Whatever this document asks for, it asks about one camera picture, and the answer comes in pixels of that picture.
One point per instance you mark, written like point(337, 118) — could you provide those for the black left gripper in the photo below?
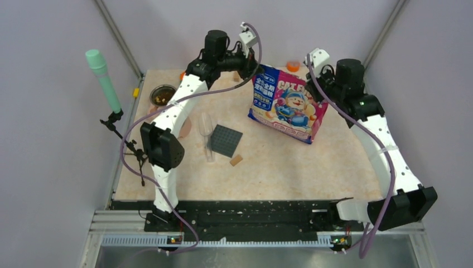
point(249, 66)

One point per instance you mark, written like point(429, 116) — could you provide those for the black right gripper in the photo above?
point(326, 71)

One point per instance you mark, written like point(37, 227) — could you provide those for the pet food bag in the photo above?
point(281, 102)

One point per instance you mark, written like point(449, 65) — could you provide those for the clear plastic scoop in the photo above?
point(206, 130)

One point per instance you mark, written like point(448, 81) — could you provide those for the pink double bowl stand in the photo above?
point(186, 126)

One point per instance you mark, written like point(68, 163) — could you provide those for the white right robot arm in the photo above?
point(405, 199)

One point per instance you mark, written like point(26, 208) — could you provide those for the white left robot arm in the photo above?
point(160, 136)

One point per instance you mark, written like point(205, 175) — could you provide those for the brown pet food kibble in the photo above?
point(163, 96)

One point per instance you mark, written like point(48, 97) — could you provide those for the steel pet bowl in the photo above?
point(157, 89)

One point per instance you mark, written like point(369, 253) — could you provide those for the brown wooden cube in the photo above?
point(236, 76)

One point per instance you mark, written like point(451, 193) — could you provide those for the orange tape roll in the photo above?
point(293, 66)

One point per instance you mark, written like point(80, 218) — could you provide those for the dark grey studded baseplate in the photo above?
point(224, 140)

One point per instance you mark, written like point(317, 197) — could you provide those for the small brown wooden block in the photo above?
point(236, 160)

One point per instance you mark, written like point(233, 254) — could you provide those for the mint green microphone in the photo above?
point(98, 65)

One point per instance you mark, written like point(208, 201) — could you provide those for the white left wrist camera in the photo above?
point(247, 36)

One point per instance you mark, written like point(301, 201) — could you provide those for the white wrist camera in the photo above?
point(247, 36)
point(318, 59)

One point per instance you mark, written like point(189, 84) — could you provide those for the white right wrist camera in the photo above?
point(318, 59)

